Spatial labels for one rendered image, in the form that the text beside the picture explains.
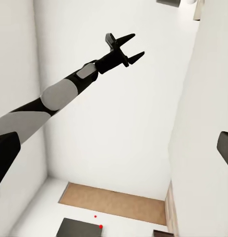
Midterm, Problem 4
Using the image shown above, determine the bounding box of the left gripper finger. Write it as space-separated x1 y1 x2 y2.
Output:
125 52 145 65
115 33 135 52

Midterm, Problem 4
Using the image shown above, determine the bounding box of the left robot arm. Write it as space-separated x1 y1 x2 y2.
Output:
0 33 145 146

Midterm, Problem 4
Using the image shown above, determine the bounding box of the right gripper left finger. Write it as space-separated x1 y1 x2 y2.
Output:
0 132 21 183

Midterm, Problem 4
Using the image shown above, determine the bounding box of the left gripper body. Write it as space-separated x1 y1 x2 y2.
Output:
102 42 129 70

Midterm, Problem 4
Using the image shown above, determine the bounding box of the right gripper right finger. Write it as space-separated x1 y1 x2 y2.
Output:
217 131 228 164

